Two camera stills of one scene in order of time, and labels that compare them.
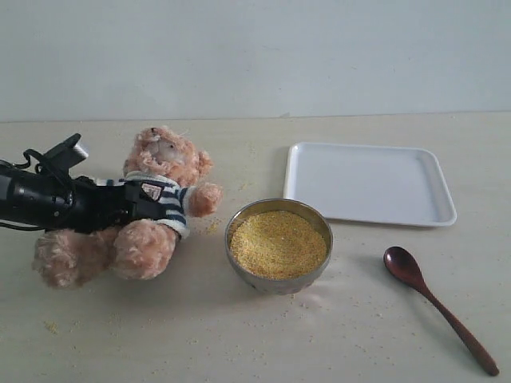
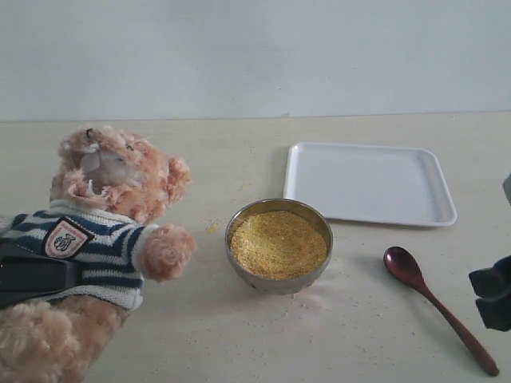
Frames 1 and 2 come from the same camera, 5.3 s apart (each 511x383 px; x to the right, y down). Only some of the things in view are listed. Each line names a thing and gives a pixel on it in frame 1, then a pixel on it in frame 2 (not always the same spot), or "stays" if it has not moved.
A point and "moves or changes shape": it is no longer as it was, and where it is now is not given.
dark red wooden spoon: [403, 264] stays
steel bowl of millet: [279, 246] stays
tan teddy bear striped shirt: [165, 170] moves or changes shape
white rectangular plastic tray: [402, 185] stays
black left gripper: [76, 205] to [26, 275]
